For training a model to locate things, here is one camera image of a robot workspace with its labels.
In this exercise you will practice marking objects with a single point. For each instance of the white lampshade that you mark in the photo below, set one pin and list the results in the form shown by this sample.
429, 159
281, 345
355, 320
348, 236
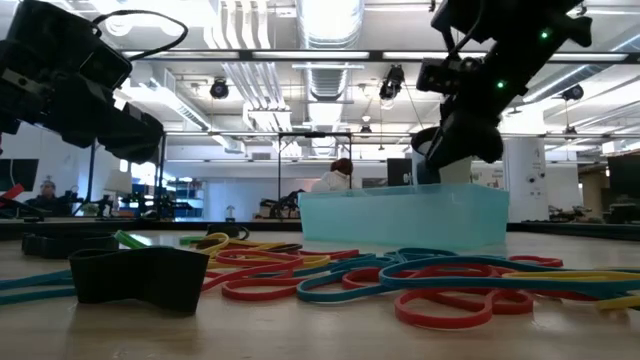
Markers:
117, 182

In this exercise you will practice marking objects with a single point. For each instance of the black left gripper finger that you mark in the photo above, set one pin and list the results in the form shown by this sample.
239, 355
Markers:
132, 137

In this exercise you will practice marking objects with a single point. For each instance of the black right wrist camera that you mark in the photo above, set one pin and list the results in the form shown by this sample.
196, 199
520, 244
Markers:
434, 75

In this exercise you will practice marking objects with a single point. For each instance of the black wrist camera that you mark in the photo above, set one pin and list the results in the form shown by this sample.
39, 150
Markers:
107, 67
434, 75

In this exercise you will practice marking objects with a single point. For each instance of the teal translucent plastic bin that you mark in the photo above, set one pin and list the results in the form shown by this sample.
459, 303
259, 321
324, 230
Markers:
400, 215

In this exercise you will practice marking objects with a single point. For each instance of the green rubber band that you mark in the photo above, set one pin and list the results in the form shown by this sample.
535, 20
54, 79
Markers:
127, 239
190, 240

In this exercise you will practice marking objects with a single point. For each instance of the silver ventilation duct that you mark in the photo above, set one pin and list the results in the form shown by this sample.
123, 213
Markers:
330, 80

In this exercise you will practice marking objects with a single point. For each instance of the black aluminium table frame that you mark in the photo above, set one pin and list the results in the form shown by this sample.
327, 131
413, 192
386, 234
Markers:
260, 226

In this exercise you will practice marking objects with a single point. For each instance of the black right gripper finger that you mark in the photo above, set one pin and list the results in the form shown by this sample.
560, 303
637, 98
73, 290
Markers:
465, 145

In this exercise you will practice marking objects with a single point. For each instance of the red rubber band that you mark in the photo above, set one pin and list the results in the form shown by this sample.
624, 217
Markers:
330, 252
537, 261
250, 274
360, 277
450, 272
440, 320

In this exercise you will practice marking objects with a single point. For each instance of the black background table frame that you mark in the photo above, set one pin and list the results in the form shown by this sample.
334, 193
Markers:
315, 134
162, 190

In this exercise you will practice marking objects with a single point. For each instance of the wide black rubber band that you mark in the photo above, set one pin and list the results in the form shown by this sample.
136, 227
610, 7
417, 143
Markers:
140, 280
65, 245
227, 231

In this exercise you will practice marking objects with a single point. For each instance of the white pillar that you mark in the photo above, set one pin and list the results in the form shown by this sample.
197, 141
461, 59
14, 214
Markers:
525, 180

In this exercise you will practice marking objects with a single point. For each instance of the black background robot arm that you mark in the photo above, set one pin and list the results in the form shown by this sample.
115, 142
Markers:
285, 202

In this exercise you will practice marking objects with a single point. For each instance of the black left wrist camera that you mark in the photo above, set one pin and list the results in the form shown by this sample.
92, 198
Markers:
107, 67

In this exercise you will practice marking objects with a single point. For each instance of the red bar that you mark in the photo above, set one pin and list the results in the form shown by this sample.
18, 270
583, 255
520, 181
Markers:
12, 192

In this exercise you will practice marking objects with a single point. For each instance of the black ceiling spotlight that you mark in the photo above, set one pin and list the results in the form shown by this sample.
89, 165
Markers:
573, 92
219, 89

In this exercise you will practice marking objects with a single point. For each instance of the blue storage shelf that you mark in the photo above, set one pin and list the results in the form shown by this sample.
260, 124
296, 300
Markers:
187, 200

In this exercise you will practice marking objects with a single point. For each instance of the black monitor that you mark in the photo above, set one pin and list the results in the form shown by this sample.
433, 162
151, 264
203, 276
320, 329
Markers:
20, 175
625, 175
399, 172

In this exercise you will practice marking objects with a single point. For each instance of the white cylindrical cup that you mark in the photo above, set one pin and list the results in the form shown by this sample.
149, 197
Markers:
457, 172

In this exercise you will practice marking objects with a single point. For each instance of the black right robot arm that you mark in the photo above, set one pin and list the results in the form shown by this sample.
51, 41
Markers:
525, 20

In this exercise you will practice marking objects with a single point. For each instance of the yellow rubber band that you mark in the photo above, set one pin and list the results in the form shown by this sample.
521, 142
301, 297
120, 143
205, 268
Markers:
620, 302
310, 261
575, 276
220, 235

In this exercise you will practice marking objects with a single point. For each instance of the black overhead camera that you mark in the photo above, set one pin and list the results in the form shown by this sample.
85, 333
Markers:
392, 82

